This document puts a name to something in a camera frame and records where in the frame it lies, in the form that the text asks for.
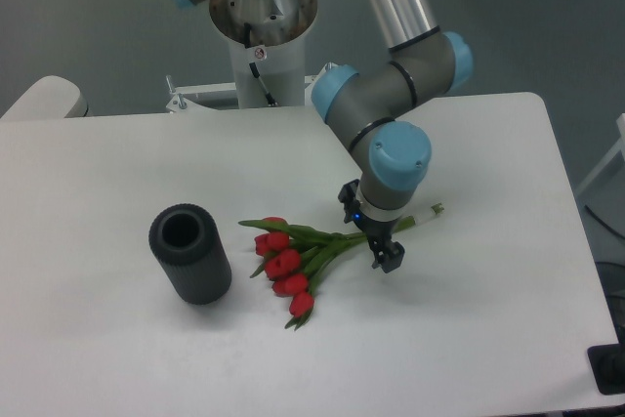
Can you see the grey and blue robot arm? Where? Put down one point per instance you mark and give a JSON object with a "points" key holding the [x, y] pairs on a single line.
{"points": [[364, 112]]}

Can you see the red tulip bouquet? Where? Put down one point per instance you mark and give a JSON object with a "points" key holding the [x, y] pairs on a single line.
{"points": [[295, 259]]}

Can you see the dark grey ribbed vase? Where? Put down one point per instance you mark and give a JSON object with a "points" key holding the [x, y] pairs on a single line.
{"points": [[185, 241]]}

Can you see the white chair armrest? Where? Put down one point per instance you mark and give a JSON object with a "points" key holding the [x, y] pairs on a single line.
{"points": [[51, 97]]}

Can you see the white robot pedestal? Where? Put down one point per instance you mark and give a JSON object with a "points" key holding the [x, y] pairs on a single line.
{"points": [[267, 51]]}

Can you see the black box at table edge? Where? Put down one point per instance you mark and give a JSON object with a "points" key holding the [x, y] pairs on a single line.
{"points": [[607, 363]]}

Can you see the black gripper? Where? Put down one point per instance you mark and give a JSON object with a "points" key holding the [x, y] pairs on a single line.
{"points": [[375, 223]]}

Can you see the white frame at right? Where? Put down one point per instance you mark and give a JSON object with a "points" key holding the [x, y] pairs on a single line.
{"points": [[607, 166]]}

